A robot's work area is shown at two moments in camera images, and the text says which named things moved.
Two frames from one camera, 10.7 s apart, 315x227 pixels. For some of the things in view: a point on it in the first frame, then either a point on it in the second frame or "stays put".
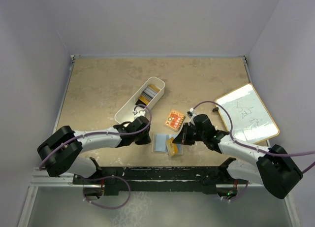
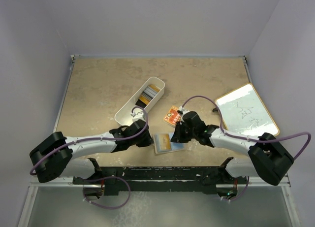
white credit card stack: x=149 y=93 stays put
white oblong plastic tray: x=125 y=114 stays put
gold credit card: x=172 y=147 -> x=165 y=142
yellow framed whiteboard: x=250 y=121 stays put
